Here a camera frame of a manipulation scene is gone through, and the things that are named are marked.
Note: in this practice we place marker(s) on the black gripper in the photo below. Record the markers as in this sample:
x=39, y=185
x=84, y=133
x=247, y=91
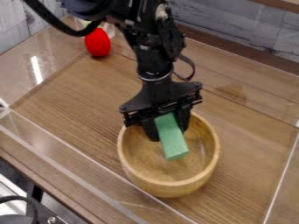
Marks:
x=161, y=97

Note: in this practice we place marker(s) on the green rectangular block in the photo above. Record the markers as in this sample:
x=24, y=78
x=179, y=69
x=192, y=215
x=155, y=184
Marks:
x=175, y=147

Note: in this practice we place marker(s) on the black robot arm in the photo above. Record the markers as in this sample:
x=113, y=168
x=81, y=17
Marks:
x=147, y=25

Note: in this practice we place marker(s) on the brown wooden bowl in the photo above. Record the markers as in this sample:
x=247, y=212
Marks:
x=169, y=178

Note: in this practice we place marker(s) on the red plush ball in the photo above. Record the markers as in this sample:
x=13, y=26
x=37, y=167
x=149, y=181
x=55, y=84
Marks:
x=97, y=43

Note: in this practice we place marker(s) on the black device with screw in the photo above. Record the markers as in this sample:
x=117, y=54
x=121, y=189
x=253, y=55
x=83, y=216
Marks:
x=47, y=215

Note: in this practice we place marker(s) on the clear acrylic tray wall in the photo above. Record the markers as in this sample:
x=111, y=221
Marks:
x=51, y=151

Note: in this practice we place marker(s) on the clear acrylic corner bracket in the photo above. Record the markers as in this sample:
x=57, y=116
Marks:
x=107, y=27

